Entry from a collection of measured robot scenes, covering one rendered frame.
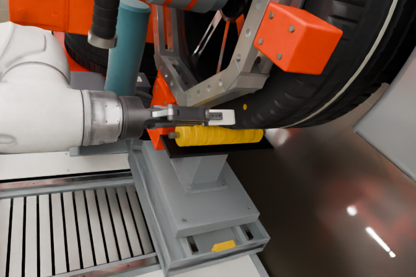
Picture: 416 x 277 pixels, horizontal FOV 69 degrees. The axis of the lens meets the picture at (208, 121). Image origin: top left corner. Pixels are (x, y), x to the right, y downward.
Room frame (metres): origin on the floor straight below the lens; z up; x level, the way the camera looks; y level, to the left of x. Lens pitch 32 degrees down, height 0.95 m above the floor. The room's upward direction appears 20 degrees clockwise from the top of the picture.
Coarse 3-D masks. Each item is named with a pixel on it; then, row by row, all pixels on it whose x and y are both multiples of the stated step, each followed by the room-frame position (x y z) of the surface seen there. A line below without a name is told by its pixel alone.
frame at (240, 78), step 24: (264, 0) 0.49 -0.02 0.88; (288, 0) 0.51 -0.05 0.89; (168, 24) 0.88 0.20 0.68; (168, 48) 0.84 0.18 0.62; (240, 48) 0.50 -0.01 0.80; (168, 72) 0.71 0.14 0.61; (240, 72) 0.48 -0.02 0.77; (264, 72) 0.51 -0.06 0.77; (192, 96) 0.59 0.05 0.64; (216, 96) 0.53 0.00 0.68
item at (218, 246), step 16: (128, 160) 0.90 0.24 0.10; (144, 160) 0.88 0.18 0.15; (144, 176) 0.80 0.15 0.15; (144, 192) 0.72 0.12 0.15; (144, 208) 0.69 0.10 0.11; (160, 208) 0.69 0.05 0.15; (160, 224) 0.63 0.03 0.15; (256, 224) 0.76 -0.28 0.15; (160, 240) 0.57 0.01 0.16; (176, 240) 0.59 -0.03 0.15; (192, 240) 0.59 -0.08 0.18; (208, 240) 0.63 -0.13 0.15; (224, 240) 0.65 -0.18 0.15; (240, 240) 0.66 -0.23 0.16; (256, 240) 0.68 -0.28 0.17; (160, 256) 0.55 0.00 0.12; (176, 256) 0.54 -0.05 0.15; (192, 256) 0.55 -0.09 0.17; (208, 256) 0.57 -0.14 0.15; (224, 256) 0.61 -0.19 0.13; (240, 256) 0.65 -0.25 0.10; (176, 272) 0.52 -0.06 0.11
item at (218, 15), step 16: (240, 0) 0.80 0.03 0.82; (304, 0) 0.55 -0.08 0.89; (192, 16) 0.92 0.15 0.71; (208, 16) 0.96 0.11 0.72; (224, 16) 0.77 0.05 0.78; (240, 16) 0.71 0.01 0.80; (192, 32) 0.89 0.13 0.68; (208, 32) 0.81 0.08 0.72; (224, 32) 0.75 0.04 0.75; (240, 32) 0.69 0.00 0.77; (192, 48) 0.85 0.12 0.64; (208, 48) 0.81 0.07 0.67; (224, 48) 0.73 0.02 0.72; (192, 64) 0.80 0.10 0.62; (208, 64) 0.83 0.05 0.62; (224, 64) 0.72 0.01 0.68
